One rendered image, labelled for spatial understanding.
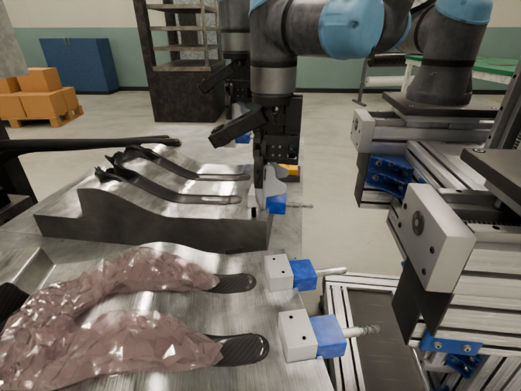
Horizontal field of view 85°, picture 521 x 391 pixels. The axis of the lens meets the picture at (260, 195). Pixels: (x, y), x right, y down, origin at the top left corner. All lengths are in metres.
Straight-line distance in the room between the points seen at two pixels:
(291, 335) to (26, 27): 8.73
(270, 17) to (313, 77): 6.60
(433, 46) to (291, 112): 0.48
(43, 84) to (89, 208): 4.76
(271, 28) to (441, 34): 0.51
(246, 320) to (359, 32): 0.38
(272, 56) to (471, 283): 0.40
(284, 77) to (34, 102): 4.90
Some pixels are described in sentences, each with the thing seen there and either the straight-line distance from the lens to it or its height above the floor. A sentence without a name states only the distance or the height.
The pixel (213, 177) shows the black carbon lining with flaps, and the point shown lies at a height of 0.88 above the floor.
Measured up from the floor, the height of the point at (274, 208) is 0.89.
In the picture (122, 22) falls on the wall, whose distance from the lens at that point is 7.71.
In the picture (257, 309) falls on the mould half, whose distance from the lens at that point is 0.43.
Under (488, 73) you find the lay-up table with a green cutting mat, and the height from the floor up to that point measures 0.85.
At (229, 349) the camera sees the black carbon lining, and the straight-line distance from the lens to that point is 0.41.
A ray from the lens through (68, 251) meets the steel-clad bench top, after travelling 0.72.
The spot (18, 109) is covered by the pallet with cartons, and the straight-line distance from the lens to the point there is 5.40.
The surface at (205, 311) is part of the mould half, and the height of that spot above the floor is 0.87.
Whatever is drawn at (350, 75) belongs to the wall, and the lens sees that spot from 7.18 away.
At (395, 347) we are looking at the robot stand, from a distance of 1.26.
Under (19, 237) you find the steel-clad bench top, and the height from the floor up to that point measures 0.80.
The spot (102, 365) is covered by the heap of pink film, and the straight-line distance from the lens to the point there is 0.36.
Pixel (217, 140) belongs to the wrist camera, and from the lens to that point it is 0.53.
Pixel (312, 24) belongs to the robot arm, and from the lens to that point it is 0.42.
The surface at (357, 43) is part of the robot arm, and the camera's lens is 0.40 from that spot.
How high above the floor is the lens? 1.19
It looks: 30 degrees down
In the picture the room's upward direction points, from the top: straight up
